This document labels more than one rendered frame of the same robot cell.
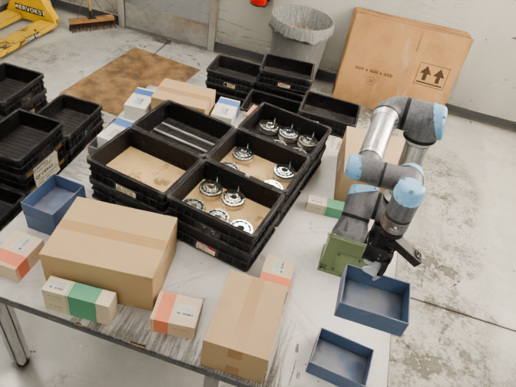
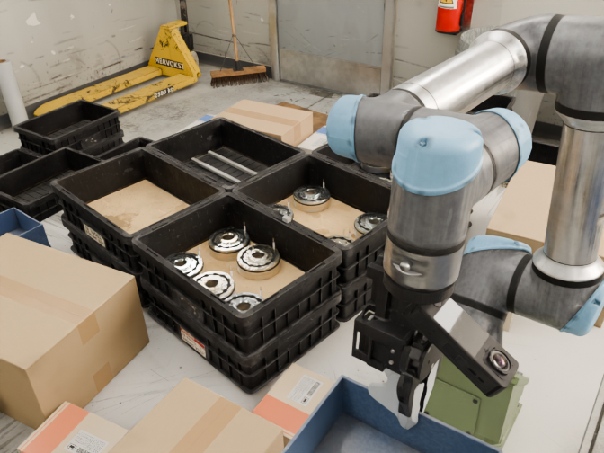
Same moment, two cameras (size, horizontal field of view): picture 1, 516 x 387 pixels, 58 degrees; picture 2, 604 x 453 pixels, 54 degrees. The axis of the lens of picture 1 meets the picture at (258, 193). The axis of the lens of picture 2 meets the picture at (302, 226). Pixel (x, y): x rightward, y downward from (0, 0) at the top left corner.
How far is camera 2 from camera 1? 86 cm
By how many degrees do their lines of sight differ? 22
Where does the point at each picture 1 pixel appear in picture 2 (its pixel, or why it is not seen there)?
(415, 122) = (568, 62)
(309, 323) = not seen: outside the picture
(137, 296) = (23, 404)
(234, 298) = (162, 433)
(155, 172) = (159, 214)
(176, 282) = (121, 394)
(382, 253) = (393, 343)
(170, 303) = (67, 426)
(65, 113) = not seen: hidden behind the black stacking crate
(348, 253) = (449, 379)
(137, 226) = (61, 283)
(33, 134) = not seen: hidden behind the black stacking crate
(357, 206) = (474, 280)
